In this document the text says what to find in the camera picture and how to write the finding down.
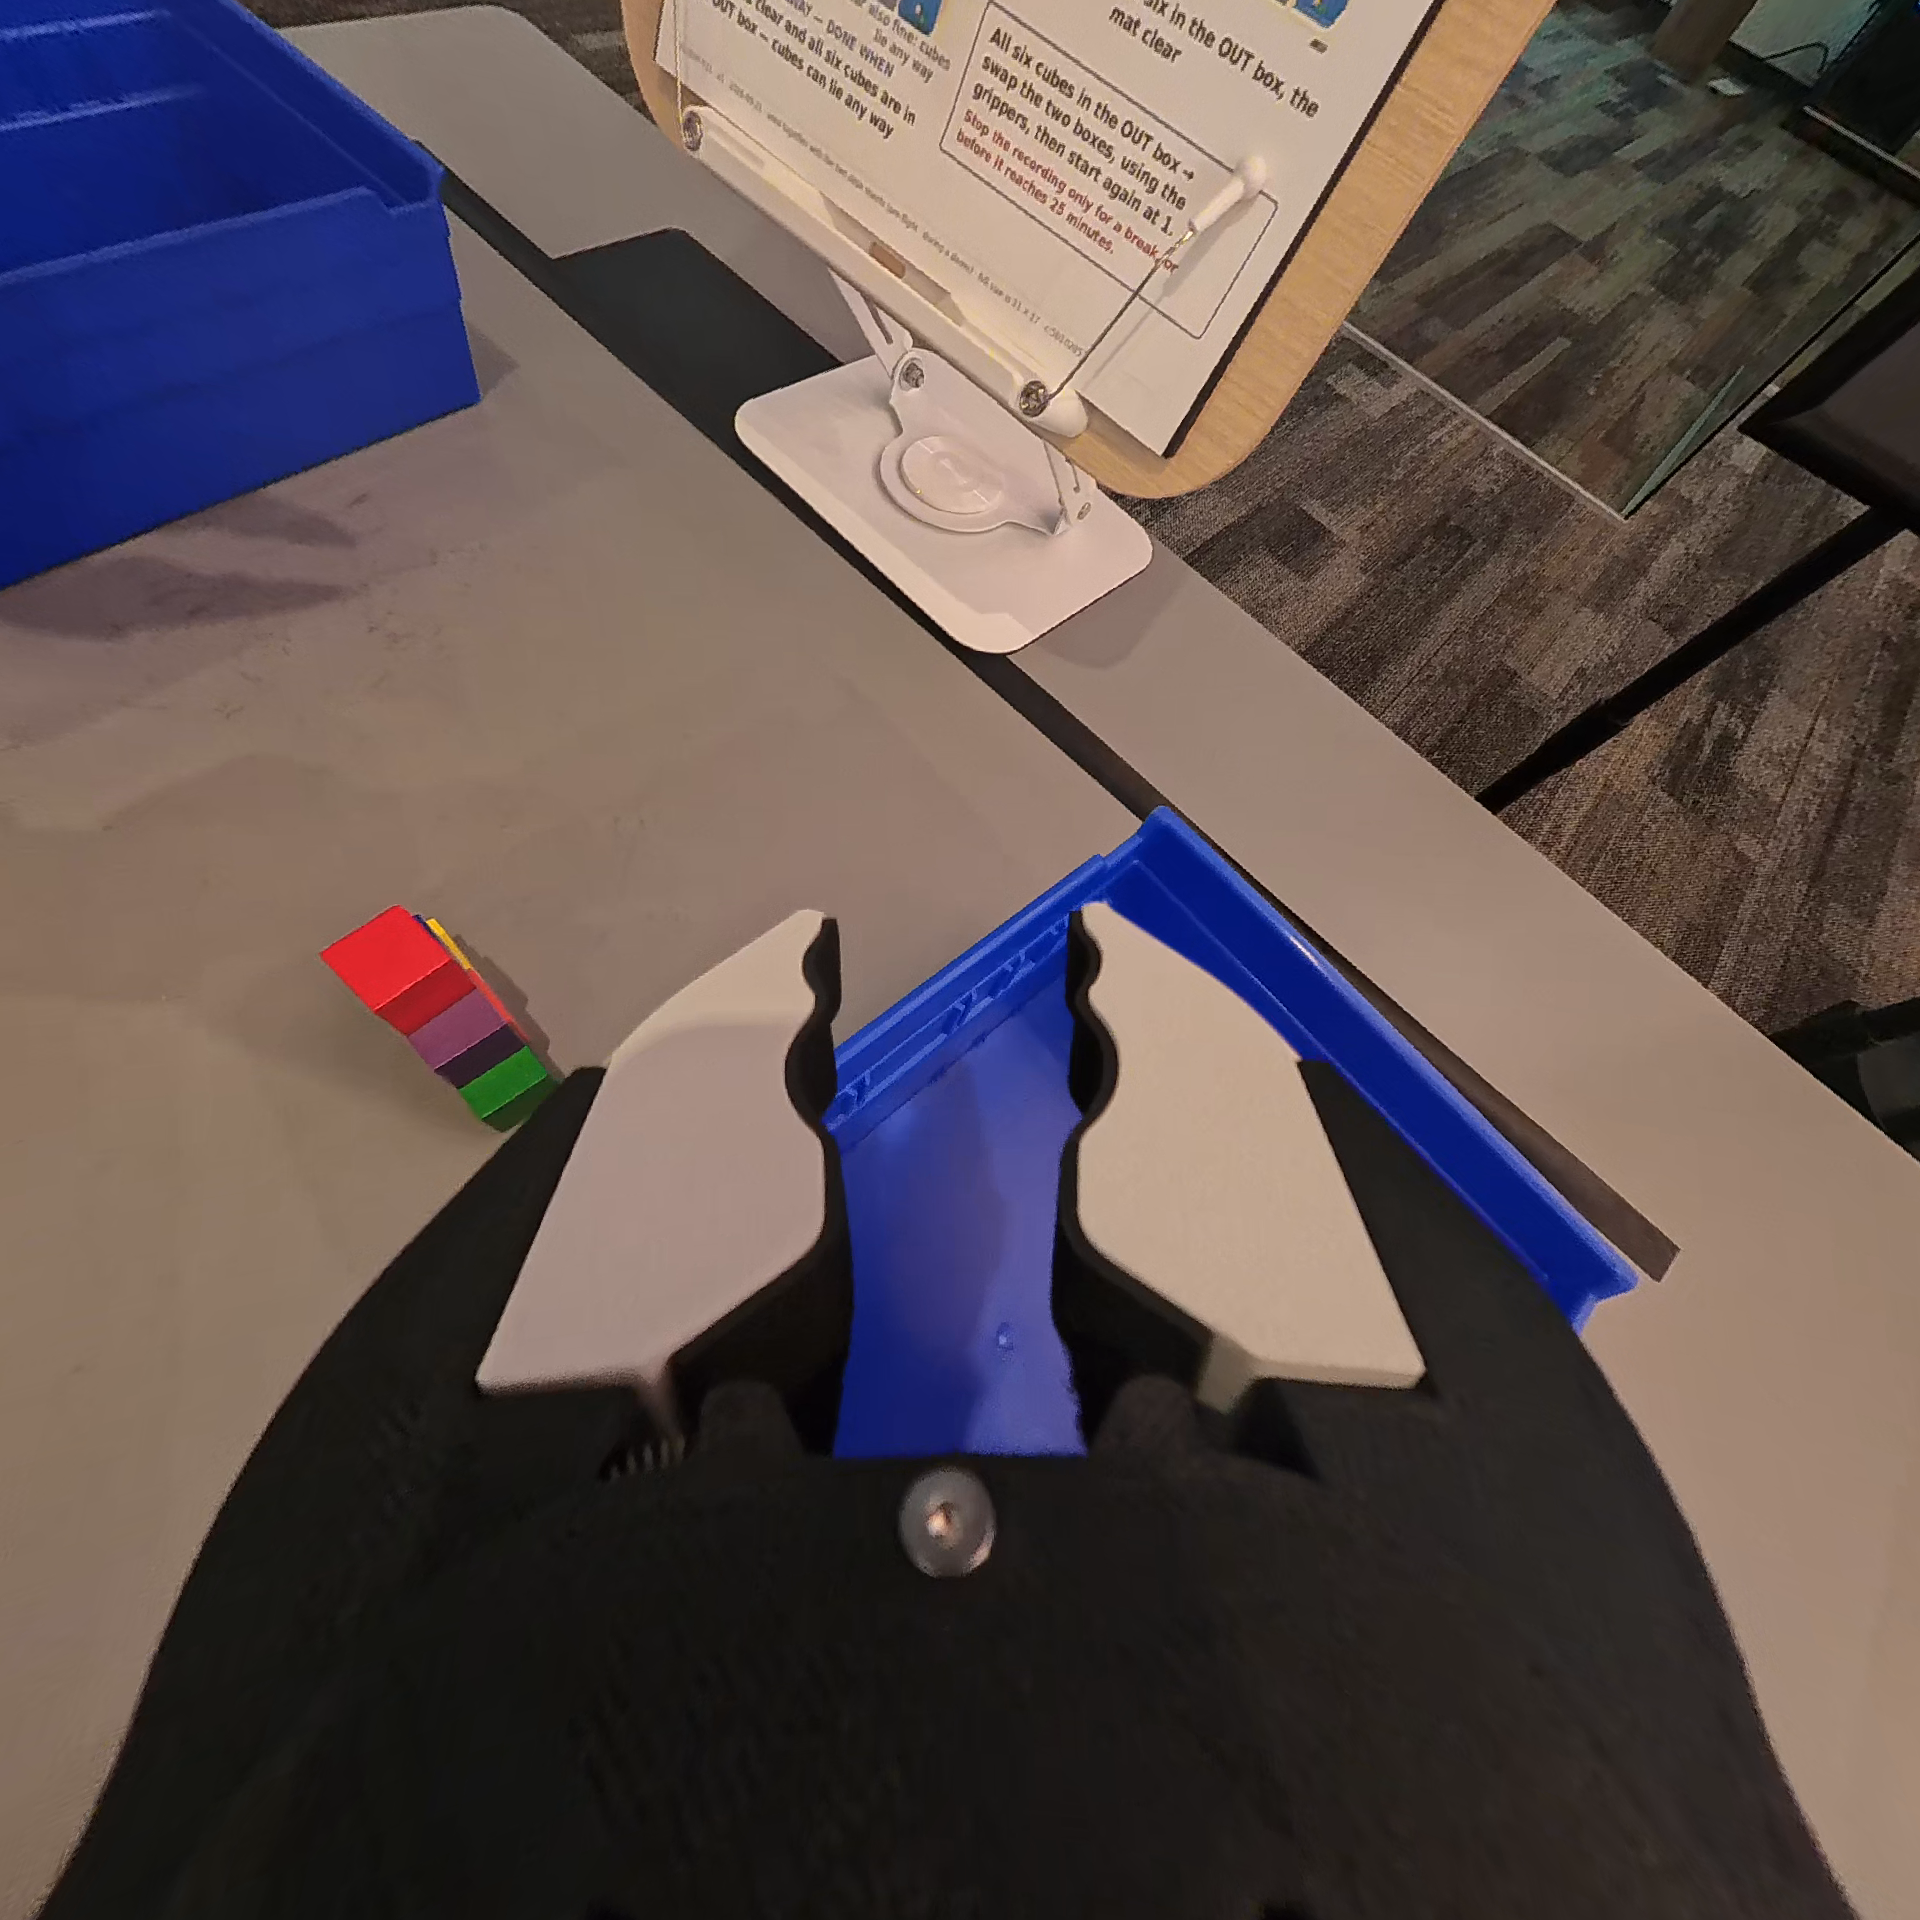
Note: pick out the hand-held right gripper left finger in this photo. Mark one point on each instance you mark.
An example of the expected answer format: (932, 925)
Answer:
(660, 1200)

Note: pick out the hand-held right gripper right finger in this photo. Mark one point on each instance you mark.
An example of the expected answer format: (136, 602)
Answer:
(1244, 1200)

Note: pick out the green wooden cube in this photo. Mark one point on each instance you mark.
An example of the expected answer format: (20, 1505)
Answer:
(503, 1089)

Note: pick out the purple wooden cube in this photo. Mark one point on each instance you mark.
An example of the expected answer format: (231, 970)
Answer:
(457, 1031)

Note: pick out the blue plastic bin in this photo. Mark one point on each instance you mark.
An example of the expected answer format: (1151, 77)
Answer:
(195, 299)
(945, 1200)

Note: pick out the red wooden cube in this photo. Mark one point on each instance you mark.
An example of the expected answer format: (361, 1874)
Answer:
(393, 967)

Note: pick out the black office chair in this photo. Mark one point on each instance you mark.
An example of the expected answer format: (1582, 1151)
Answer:
(1862, 1073)

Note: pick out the display screen on black stand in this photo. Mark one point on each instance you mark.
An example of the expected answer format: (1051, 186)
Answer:
(1844, 420)

